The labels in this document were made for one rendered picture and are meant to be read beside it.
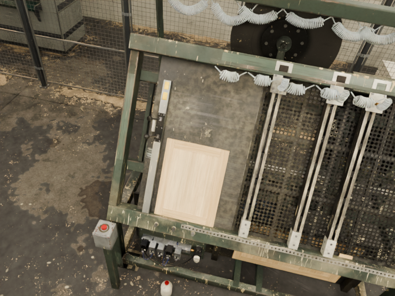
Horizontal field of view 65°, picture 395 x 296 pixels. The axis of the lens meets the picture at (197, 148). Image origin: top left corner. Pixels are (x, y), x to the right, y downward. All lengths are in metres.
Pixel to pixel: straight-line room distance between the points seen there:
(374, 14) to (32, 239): 3.35
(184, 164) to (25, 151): 2.54
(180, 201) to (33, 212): 1.85
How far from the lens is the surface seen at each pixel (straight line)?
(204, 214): 2.27
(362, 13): 2.44
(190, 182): 2.21
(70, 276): 3.18
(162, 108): 2.13
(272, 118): 2.06
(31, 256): 3.38
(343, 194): 2.25
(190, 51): 2.05
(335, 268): 2.47
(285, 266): 2.95
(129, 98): 2.18
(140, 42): 2.13
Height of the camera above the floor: 2.82
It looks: 44 degrees down
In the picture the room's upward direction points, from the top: 7 degrees clockwise
